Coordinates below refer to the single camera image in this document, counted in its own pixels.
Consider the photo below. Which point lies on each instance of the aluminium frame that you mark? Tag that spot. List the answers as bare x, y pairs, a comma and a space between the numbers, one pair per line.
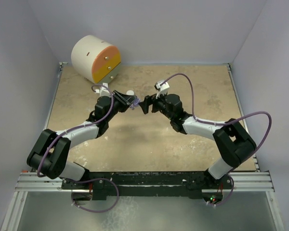
244, 181

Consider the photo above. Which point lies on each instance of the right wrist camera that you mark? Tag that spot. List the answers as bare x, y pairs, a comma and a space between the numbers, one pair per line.
162, 87

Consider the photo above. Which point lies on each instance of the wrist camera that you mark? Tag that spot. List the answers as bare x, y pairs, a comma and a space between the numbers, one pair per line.
103, 90
162, 87

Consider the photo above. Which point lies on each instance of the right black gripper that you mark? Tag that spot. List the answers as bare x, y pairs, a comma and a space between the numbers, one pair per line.
149, 100

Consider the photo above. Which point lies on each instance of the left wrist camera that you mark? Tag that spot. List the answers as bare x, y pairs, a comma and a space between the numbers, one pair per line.
103, 90

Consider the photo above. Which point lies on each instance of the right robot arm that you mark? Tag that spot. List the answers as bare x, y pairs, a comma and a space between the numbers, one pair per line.
233, 141

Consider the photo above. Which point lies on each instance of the purple earbud charging case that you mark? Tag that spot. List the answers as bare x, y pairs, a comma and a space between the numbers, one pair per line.
135, 103

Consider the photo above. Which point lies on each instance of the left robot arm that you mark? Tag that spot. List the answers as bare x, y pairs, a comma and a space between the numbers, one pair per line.
50, 152

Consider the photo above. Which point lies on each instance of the white earbud charging case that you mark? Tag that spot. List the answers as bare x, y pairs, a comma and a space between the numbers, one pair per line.
130, 92

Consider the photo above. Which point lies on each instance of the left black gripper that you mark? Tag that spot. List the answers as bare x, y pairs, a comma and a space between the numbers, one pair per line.
124, 100

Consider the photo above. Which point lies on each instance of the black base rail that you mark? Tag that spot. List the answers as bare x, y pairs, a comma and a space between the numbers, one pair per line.
190, 184

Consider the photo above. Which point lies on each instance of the round mini drawer cabinet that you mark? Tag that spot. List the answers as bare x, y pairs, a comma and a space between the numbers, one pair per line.
95, 59

